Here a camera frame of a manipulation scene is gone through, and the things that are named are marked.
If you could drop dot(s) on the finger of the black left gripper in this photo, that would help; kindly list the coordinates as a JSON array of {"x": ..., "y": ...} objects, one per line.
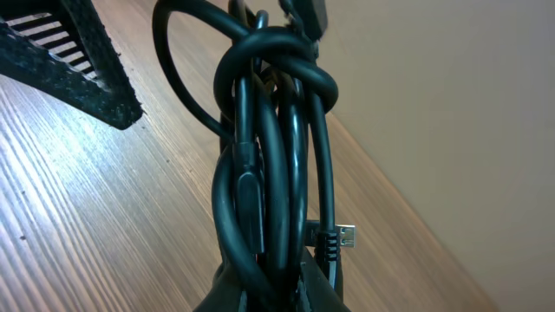
[{"x": 63, "y": 49}]

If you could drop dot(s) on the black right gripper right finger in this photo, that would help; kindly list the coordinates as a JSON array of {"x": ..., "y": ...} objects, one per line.
[{"x": 314, "y": 291}]

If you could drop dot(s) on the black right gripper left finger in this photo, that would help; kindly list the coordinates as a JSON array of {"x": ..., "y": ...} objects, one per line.
[{"x": 227, "y": 293}]

